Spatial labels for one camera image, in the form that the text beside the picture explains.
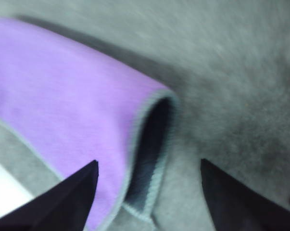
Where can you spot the purple towel with grey hem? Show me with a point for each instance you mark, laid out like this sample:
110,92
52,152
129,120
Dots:
63,96

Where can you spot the grey table cloth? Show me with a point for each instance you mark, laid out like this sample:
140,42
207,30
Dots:
231,72

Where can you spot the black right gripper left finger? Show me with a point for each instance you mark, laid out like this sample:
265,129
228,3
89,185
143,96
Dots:
63,207

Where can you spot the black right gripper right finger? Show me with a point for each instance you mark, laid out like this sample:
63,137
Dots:
236,207

